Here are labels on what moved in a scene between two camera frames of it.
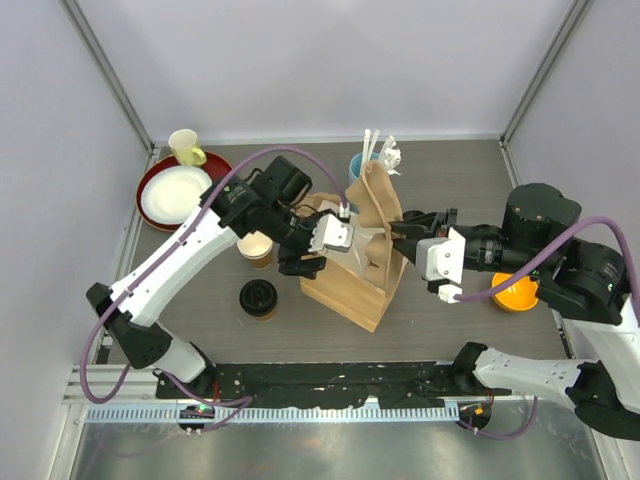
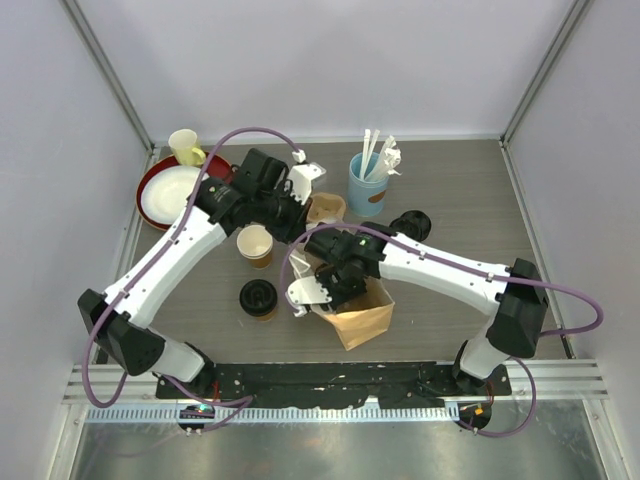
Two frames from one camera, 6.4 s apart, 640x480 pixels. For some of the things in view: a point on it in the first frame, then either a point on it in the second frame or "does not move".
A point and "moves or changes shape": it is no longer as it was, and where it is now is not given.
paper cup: (268, 317) does not move
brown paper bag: (358, 283) moves or changes shape
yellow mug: (185, 147) does not move
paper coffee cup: (256, 247) does not move
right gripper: (417, 221) to (322, 277)
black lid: (258, 297) does not move
